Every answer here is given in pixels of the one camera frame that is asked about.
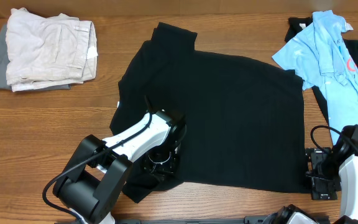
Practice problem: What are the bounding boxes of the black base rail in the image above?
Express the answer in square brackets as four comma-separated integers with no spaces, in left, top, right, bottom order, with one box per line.
[99,213,273,224]

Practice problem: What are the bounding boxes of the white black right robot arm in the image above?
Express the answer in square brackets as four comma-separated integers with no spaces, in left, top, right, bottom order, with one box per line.
[305,124,358,223]

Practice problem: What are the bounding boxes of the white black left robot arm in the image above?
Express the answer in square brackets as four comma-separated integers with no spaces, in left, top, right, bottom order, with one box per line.
[51,110,186,223]

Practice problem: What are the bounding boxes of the black logo t-shirt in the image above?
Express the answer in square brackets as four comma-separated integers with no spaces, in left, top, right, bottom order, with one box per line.
[285,17,358,123]

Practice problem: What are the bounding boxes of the folded beige shorts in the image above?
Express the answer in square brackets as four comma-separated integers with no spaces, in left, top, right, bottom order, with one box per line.
[6,7,98,91]

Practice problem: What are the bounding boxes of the plain black t-shirt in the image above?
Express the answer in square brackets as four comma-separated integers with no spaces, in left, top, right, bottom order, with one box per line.
[110,23,309,202]

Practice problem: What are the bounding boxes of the light blue t-shirt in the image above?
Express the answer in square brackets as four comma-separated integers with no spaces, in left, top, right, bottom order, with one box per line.
[272,11,358,130]

